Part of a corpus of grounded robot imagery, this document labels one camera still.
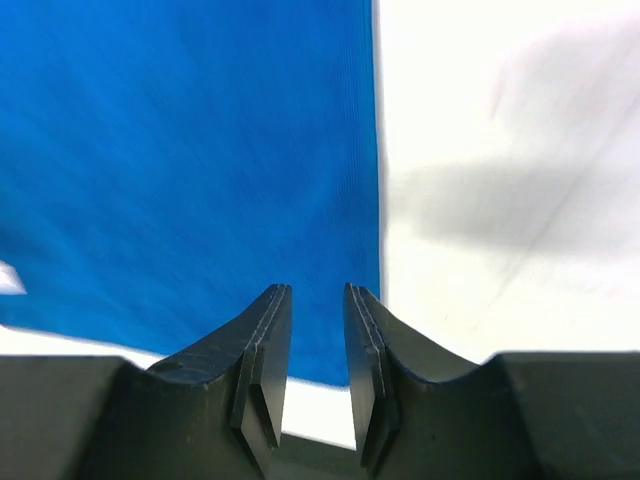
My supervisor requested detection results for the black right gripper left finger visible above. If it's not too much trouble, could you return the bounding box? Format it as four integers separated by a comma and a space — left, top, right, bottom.
1, 285, 292, 479

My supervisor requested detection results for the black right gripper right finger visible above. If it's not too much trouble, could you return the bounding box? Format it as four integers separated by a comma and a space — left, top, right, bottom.
344, 285, 639, 479

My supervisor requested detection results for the blue towel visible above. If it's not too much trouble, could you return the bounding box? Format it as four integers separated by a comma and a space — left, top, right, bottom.
1, 1, 380, 387

